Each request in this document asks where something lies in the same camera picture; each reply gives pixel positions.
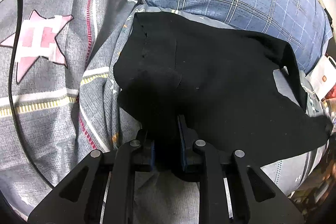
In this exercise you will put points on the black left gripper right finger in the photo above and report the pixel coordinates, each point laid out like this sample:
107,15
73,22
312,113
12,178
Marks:
232,189

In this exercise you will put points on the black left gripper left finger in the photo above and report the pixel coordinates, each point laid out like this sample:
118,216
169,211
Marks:
100,189

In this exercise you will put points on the black pants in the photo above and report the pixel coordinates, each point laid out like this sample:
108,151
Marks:
237,89

